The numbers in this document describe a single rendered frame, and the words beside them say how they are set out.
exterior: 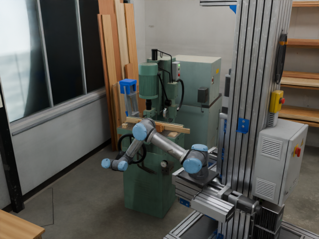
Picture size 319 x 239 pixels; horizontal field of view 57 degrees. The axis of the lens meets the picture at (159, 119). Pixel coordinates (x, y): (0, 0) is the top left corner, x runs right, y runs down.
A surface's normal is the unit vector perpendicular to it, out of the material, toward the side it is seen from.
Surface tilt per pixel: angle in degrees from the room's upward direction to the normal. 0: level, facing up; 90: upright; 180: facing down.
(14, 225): 0
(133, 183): 90
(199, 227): 0
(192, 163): 94
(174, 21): 90
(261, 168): 90
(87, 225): 0
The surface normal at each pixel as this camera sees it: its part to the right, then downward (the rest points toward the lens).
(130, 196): -0.42, 0.32
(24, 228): 0.00, -0.94
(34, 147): 0.91, 0.15
